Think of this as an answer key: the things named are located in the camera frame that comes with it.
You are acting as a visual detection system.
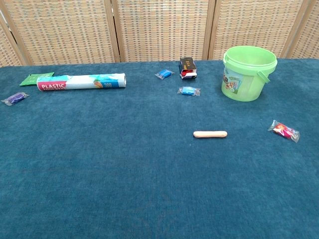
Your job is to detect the green plastic bucket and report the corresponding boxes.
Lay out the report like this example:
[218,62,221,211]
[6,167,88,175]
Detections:
[221,46,278,102]

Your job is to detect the woven folding screen panel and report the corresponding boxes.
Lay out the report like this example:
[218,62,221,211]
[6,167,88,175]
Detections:
[280,0,319,60]
[0,18,25,67]
[111,0,216,63]
[0,0,122,66]
[208,0,312,60]

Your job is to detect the green flat sachet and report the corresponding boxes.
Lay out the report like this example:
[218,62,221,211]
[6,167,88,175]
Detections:
[19,72,55,87]

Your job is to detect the black red open carton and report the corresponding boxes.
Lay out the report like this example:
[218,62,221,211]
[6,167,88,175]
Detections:
[179,57,198,81]

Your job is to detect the blue table cloth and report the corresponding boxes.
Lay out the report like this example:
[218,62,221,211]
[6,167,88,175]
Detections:
[0,58,319,239]

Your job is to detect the blue candy wrapper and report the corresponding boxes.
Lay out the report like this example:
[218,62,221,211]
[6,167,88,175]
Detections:
[177,86,201,97]
[155,69,175,80]

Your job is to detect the red candy wrapper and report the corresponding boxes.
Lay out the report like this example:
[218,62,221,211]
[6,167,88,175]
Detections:
[268,119,301,143]

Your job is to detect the plastic wrap roll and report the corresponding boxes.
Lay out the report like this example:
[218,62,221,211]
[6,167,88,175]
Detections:
[36,72,127,92]

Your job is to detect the purple candy wrapper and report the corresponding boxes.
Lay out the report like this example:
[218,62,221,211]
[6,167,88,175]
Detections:
[0,92,30,107]

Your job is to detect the orange sausage snack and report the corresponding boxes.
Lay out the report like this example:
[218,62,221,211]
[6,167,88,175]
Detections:
[193,130,228,139]

